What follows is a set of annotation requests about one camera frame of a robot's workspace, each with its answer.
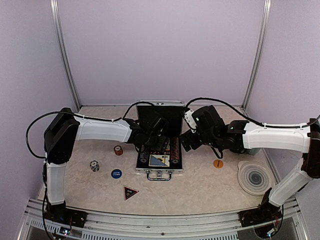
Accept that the blue round button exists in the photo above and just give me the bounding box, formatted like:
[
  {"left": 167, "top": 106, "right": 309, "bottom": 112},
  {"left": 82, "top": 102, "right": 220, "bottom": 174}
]
[{"left": 111, "top": 169, "right": 122, "bottom": 179}]

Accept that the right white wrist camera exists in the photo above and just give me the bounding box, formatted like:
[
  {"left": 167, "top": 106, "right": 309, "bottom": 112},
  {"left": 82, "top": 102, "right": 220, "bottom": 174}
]
[{"left": 183, "top": 109, "right": 197, "bottom": 133}]

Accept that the orange round button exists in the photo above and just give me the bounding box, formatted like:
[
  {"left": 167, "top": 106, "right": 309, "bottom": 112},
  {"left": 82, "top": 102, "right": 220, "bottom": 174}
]
[{"left": 213, "top": 159, "right": 224, "bottom": 169}]

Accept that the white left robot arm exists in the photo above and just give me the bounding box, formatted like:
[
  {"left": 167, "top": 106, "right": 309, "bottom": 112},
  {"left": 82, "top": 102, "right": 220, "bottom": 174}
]
[{"left": 44, "top": 108, "right": 170, "bottom": 223}]

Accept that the light blue mug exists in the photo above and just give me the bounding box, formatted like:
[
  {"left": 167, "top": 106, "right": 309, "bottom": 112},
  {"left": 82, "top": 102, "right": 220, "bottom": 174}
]
[{"left": 246, "top": 148, "right": 261, "bottom": 156}]

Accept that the blue playing card deck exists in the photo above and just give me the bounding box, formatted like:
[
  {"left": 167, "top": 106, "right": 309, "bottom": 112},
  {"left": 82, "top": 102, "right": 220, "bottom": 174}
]
[{"left": 148, "top": 154, "right": 170, "bottom": 167}]

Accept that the black triangular button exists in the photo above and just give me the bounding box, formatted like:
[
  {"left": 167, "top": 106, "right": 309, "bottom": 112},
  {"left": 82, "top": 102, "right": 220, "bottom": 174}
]
[{"left": 123, "top": 185, "right": 139, "bottom": 201}]

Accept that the grey striped plate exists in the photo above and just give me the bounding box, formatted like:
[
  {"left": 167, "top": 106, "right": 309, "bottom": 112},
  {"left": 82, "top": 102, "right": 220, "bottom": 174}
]
[{"left": 237, "top": 161, "right": 275, "bottom": 197}]

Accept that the aluminium poker chip case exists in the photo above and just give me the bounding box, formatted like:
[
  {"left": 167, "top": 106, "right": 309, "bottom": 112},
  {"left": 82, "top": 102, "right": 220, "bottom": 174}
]
[{"left": 135, "top": 100, "right": 185, "bottom": 182}]

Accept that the dark red chip row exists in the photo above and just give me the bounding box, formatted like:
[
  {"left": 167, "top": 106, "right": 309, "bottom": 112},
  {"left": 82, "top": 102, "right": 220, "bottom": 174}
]
[{"left": 170, "top": 137, "right": 180, "bottom": 164}]

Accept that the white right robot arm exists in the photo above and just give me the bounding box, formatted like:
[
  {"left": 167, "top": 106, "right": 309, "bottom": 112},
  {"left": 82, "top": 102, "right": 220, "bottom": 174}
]
[{"left": 179, "top": 105, "right": 320, "bottom": 222}]

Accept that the black white chip stack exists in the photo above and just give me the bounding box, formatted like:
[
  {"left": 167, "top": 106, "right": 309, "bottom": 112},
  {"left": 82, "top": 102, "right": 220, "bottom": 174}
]
[{"left": 90, "top": 160, "right": 100, "bottom": 172}]

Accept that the red poker chip stack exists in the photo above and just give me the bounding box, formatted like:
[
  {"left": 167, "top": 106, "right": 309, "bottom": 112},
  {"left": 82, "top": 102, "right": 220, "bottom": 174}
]
[{"left": 113, "top": 145, "right": 124, "bottom": 156}]

